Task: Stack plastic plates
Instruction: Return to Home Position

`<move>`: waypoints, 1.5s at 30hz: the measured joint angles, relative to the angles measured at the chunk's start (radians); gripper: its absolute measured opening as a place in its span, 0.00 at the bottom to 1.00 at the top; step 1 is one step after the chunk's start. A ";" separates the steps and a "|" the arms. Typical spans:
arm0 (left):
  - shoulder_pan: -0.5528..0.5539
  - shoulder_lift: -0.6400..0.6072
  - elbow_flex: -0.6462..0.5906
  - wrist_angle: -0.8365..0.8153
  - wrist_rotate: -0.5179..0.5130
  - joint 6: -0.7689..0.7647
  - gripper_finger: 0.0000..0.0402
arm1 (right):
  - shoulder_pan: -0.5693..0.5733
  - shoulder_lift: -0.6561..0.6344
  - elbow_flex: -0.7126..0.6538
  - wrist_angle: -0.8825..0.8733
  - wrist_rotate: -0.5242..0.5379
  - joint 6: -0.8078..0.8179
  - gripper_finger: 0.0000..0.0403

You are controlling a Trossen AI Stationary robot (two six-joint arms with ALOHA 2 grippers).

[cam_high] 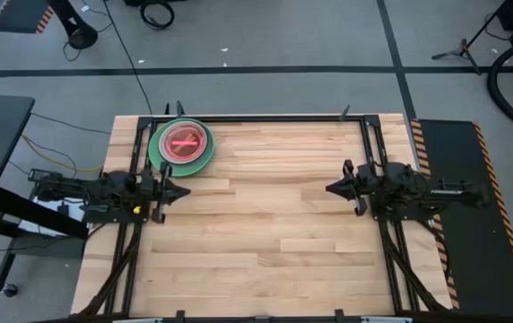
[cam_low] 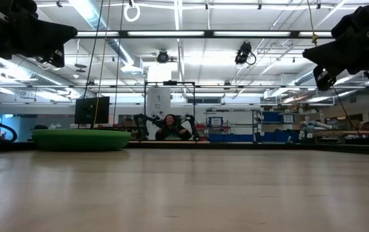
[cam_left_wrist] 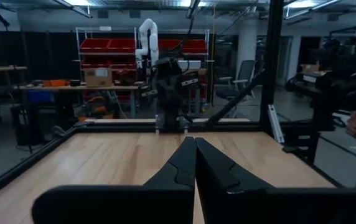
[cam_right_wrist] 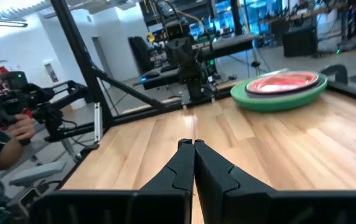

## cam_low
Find black metal table frame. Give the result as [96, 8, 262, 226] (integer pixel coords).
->
[0, 140, 369, 156]

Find white hanging ring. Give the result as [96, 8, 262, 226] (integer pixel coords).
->
[123, 3, 141, 23]

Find large green plastic plate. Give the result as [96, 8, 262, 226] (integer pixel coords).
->
[31, 128, 132, 151]

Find long blue bin row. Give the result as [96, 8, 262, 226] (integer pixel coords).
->
[208, 133, 256, 142]

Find metal shelf with blue bins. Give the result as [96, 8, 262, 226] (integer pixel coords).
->
[252, 109, 301, 142]

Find black square frame stand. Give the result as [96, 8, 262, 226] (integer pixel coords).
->
[144, 80, 196, 141]

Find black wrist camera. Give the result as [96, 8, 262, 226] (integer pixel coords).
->
[312, 65, 337, 92]
[35, 44, 65, 68]

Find person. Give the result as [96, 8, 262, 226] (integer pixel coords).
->
[154, 113, 193, 141]

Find black monitor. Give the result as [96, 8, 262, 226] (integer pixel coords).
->
[74, 96, 110, 125]

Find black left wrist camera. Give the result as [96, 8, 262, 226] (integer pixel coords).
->
[35, 44, 65, 68]

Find black round ceiling camera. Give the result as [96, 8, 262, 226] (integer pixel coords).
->
[155, 50, 170, 64]

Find white column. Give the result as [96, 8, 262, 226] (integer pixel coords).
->
[146, 87, 172, 117]

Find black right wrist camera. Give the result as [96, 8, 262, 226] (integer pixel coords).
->
[312, 65, 337, 92]

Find black hanging camera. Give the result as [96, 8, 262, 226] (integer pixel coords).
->
[235, 41, 257, 65]

